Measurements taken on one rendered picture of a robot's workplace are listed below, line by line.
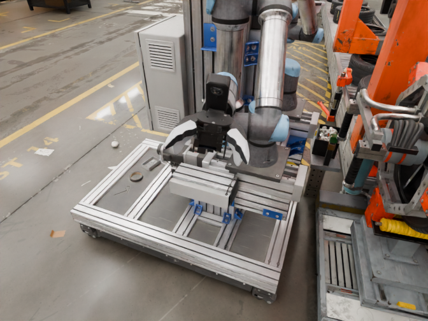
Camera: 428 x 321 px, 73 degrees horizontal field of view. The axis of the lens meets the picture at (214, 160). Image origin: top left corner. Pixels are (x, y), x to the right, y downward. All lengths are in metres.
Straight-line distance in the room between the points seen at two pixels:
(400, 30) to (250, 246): 1.25
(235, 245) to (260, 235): 0.16
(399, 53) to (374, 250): 0.99
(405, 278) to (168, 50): 1.52
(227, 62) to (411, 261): 1.37
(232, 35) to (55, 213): 1.80
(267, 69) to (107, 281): 1.46
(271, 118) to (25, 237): 1.86
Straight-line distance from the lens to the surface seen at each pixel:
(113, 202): 1.94
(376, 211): 1.56
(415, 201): 1.26
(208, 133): 0.59
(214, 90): 0.57
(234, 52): 0.97
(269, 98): 0.80
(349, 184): 1.26
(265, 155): 1.13
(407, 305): 1.76
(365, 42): 3.64
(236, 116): 0.79
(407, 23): 1.62
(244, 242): 1.66
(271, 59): 0.84
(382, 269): 1.75
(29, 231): 2.30
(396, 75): 1.69
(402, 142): 1.15
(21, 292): 2.03
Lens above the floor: 1.54
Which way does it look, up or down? 38 degrees down
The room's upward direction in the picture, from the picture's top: straight up
